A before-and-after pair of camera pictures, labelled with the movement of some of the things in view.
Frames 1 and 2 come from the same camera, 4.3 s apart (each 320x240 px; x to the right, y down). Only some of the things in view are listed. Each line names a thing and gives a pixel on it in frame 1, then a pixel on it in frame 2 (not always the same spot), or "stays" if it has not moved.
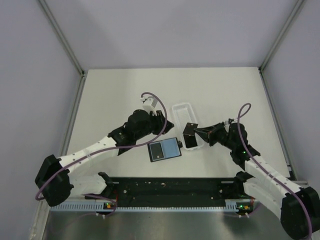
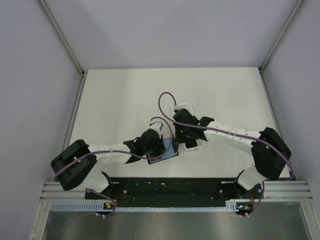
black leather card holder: (164, 149) stays
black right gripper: (209, 133) to (179, 139)
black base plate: (170, 192) stays
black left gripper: (159, 118) to (160, 148)
